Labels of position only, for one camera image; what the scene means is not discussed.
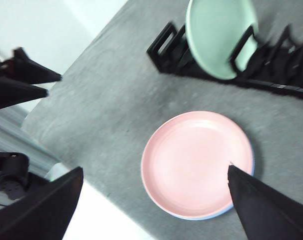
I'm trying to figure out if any grey ribbed panel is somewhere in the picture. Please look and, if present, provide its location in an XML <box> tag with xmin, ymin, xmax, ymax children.
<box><xmin>0</xmin><ymin>107</ymin><xmax>55</xmax><ymax>176</ymax></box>

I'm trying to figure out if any pink plate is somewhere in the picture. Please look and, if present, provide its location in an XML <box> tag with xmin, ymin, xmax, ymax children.
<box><xmin>140</xmin><ymin>111</ymin><xmax>255</xmax><ymax>218</ymax></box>

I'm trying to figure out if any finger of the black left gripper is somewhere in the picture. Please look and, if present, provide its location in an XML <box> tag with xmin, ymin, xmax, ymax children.
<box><xmin>0</xmin><ymin>76</ymin><xmax>49</xmax><ymax>112</ymax></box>
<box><xmin>12</xmin><ymin>46</ymin><xmax>63</xmax><ymax>85</ymax></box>

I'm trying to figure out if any green plate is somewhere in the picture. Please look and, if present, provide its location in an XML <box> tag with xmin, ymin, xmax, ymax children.
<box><xmin>185</xmin><ymin>0</ymin><xmax>259</xmax><ymax>81</ymax></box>

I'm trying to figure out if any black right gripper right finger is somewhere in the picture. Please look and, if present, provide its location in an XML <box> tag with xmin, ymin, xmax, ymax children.
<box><xmin>227</xmin><ymin>164</ymin><xmax>303</xmax><ymax>240</ymax></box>

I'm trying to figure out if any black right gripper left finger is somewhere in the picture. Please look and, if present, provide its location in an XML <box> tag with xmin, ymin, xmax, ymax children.
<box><xmin>0</xmin><ymin>166</ymin><xmax>84</xmax><ymax>240</ymax></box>

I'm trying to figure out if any black plate rack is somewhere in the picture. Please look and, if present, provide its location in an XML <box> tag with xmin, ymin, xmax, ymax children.
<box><xmin>146</xmin><ymin>21</ymin><xmax>303</xmax><ymax>102</ymax></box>

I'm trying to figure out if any white device box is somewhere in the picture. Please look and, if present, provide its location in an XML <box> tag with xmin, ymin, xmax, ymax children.
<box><xmin>45</xmin><ymin>162</ymin><xmax>70</xmax><ymax>182</ymax></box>

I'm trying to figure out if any blue plate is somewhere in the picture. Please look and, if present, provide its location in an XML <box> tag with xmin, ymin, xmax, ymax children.
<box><xmin>166</xmin><ymin>146</ymin><xmax>256</xmax><ymax>221</ymax></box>

